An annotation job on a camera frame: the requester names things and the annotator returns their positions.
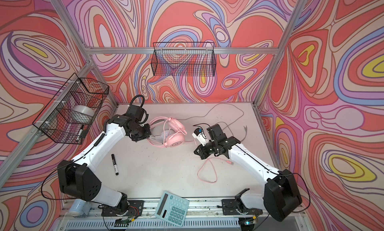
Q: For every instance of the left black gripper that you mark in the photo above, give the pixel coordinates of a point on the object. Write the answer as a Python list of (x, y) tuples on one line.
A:
[(147, 135)]

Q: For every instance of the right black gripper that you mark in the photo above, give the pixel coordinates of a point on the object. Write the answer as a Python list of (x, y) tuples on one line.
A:
[(202, 153)]

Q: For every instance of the pink headphones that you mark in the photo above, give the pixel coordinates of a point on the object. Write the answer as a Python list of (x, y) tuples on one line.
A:
[(176, 132)]

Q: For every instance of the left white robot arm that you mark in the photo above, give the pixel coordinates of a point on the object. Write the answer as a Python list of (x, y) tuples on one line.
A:
[(77, 178)]

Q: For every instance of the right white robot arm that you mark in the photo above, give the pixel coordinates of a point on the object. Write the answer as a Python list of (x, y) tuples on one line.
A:
[(281, 195)]

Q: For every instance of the white headphones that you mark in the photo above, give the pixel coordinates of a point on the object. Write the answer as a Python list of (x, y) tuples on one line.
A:
[(160, 138)]

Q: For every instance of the grey tape roll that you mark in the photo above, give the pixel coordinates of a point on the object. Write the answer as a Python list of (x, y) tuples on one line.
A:
[(82, 114)]

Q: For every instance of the black marker in basket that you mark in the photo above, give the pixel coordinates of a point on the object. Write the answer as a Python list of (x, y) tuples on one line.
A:
[(80, 133)]

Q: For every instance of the black marker on table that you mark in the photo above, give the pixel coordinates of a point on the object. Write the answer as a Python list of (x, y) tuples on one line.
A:
[(115, 164)]

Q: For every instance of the teal calculator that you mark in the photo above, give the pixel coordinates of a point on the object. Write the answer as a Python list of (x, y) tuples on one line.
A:
[(172, 209)]

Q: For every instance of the green circuit board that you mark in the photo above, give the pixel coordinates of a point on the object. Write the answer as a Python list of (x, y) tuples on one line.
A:
[(122, 223)]

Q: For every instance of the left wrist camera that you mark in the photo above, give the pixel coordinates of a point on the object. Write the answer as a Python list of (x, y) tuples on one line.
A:
[(137, 113)]

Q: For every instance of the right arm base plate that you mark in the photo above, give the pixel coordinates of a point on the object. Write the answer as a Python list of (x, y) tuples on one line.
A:
[(231, 207)]

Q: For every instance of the black wire basket left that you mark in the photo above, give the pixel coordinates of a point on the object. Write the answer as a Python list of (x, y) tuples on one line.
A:
[(56, 124)]

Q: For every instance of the black wire basket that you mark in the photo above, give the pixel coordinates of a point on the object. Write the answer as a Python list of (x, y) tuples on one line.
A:
[(184, 58), (56, 124)]

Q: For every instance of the black wire basket back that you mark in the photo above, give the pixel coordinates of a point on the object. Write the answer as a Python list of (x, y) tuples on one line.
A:
[(184, 58)]

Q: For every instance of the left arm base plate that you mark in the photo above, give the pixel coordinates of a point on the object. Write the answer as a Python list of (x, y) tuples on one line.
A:
[(134, 210)]

